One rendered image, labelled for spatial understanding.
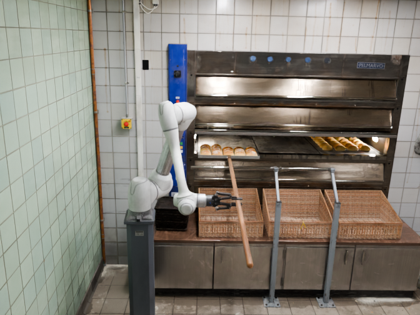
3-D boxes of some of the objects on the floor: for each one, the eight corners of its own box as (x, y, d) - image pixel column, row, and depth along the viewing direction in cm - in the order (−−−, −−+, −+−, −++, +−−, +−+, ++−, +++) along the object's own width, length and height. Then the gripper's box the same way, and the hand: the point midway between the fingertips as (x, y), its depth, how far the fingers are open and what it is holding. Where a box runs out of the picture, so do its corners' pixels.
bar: (189, 285, 382) (190, 164, 348) (325, 286, 385) (339, 167, 351) (188, 306, 352) (189, 177, 318) (335, 307, 355) (352, 179, 321)
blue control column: (180, 194, 596) (180, 40, 534) (190, 194, 596) (192, 40, 534) (169, 267, 411) (168, 44, 349) (185, 267, 411) (187, 44, 349)
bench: (150, 265, 413) (149, 212, 397) (389, 267, 418) (398, 215, 402) (143, 299, 359) (141, 240, 343) (417, 302, 365) (428, 243, 348)
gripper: (205, 187, 269) (242, 187, 270) (205, 209, 274) (240, 210, 275) (206, 191, 262) (243, 192, 263) (205, 214, 267) (242, 215, 268)
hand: (237, 201), depth 269 cm, fingers closed on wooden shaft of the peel, 3 cm apart
